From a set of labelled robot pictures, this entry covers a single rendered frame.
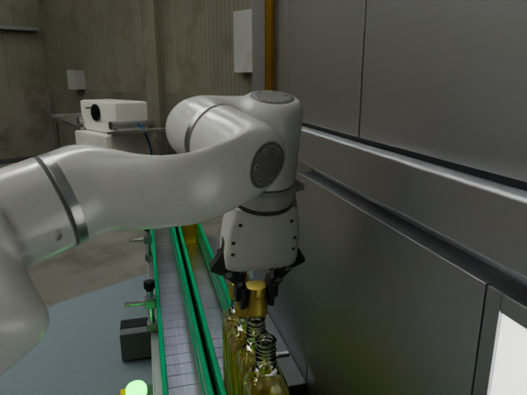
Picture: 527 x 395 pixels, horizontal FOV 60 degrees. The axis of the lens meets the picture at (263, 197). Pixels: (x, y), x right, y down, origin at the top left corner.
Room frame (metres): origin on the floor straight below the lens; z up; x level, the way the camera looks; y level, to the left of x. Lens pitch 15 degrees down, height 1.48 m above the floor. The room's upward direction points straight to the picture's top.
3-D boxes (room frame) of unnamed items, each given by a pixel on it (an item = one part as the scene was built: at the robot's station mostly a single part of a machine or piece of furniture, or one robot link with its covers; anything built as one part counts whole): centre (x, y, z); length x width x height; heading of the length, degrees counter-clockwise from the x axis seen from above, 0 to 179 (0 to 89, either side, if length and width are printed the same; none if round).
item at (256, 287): (0.60, 0.01, 1.17); 0.04 x 0.04 x 0.04
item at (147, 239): (1.44, 0.41, 0.94); 0.07 x 0.04 x 0.13; 105
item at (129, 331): (1.10, 0.35, 0.79); 0.08 x 0.08 x 0.08; 15
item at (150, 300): (0.99, 0.30, 0.94); 0.07 x 0.04 x 0.13; 105
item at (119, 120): (5.32, 1.75, 0.62); 2.57 x 0.64 x 1.24; 45
